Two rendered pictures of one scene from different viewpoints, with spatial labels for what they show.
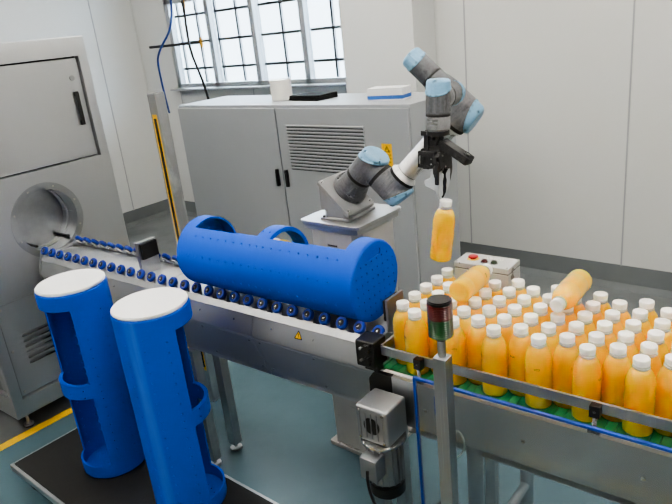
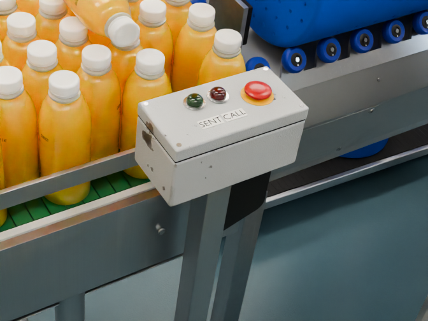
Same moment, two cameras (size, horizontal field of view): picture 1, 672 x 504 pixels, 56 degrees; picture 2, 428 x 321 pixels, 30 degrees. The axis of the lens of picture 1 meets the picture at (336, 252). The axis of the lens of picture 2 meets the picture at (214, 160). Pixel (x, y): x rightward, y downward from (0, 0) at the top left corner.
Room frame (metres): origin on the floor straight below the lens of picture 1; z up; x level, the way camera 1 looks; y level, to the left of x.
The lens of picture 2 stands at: (2.22, -1.29, 1.74)
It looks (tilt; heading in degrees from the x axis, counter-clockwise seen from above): 43 degrees down; 103
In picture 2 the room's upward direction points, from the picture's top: 9 degrees clockwise
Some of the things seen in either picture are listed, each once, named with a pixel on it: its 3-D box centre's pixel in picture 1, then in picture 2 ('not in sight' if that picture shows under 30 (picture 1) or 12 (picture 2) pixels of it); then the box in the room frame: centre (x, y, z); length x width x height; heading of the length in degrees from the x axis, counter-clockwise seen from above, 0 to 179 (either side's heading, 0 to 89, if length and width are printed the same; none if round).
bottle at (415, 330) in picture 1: (416, 342); not in sight; (1.71, -0.21, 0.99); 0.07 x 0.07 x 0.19
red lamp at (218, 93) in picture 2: not in sight; (218, 93); (2.03, -0.50, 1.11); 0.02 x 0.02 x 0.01
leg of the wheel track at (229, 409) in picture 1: (226, 393); not in sight; (2.67, 0.60, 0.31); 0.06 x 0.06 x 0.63; 51
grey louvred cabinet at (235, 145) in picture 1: (310, 199); not in sight; (4.56, 0.14, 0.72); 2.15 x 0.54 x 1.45; 48
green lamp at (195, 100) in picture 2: not in sight; (194, 100); (2.01, -0.53, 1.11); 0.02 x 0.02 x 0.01
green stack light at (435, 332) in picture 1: (440, 326); not in sight; (1.43, -0.24, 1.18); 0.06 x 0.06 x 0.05
